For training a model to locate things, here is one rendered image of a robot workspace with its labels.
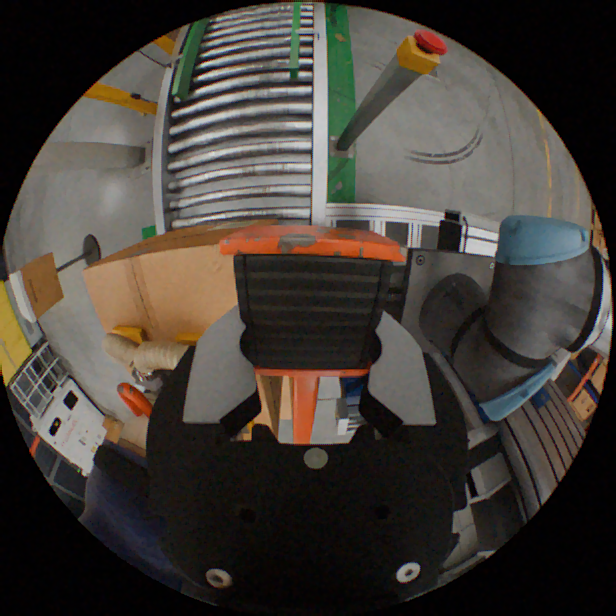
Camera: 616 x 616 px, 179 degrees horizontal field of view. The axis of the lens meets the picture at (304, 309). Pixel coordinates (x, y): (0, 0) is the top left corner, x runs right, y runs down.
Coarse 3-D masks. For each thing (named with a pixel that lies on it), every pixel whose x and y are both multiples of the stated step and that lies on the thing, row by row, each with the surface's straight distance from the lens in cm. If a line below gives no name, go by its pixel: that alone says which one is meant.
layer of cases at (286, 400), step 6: (288, 378) 119; (288, 384) 124; (282, 390) 129; (288, 390) 129; (282, 396) 135; (288, 396) 134; (282, 402) 141; (288, 402) 140; (282, 408) 148; (288, 408) 147; (282, 414) 156; (288, 414) 155
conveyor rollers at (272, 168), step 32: (224, 32) 134; (256, 32) 124; (288, 32) 122; (224, 64) 115; (256, 64) 104; (288, 64) 102; (192, 96) 107; (224, 96) 97; (256, 96) 93; (288, 96) 93; (192, 128) 98; (224, 128) 90; (256, 128) 84; (288, 128) 83; (192, 160) 91; (224, 192) 82; (256, 192) 78; (288, 192) 76; (192, 224) 89
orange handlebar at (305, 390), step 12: (120, 384) 34; (300, 384) 16; (312, 384) 16; (120, 396) 36; (132, 396) 33; (144, 396) 34; (300, 396) 17; (312, 396) 17; (132, 408) 38; (144, 408) 34; (300, 408) 18; (312, 408) 19; (300, 420) 21; (312, 420) 21; (300, 432) 23
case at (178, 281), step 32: (224, 224) 59; (256, 224) 48; (128, 256) 38; (160, 256) 32; (192, 256) 28; (224, 256) 26; (96, 288) 50; (128, 288) 40; (160, 288) 34; (192, 288) 30; (224, 288) 28; (128, 320) 45; (160, 320) 38; (192, 320) 33
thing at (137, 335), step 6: (114, 330) 48; (120, 330) 46; (126, 330) 45; (132, 330) 44; (138, 330) 42; (126, 336) 45; (132, 336) 44; (138, 336) 42; (144, 336) 43; (138, 342) 43; (132, 372) 49; (138, 378) 48
